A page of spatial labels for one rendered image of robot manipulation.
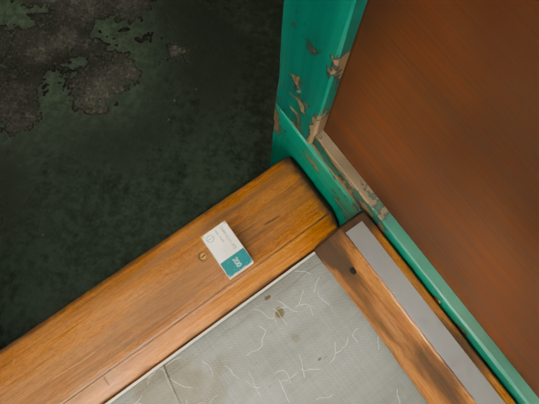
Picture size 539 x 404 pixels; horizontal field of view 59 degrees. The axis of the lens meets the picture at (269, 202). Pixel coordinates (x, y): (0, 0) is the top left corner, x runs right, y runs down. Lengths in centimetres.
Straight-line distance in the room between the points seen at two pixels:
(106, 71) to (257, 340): 118
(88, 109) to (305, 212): 108
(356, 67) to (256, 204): 26
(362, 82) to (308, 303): 31
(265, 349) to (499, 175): 37
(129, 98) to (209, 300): 106
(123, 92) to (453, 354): 128
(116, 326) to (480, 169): 43
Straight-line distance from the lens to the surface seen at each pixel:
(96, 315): 61
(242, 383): 61
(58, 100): 162
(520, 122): 29
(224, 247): 57
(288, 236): 59
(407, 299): 51
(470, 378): 53
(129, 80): 159
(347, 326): 61
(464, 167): 35
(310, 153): 55
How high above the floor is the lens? 134
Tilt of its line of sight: 75 degrees down
